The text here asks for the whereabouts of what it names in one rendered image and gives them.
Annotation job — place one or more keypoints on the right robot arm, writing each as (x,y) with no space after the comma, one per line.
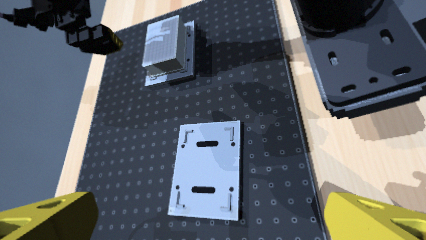
(349,30)

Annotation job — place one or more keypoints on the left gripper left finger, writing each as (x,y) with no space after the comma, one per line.
(69,217)

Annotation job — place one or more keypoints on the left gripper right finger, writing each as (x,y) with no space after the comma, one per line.
(353,217)

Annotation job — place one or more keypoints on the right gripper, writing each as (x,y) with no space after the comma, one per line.
(71,15)

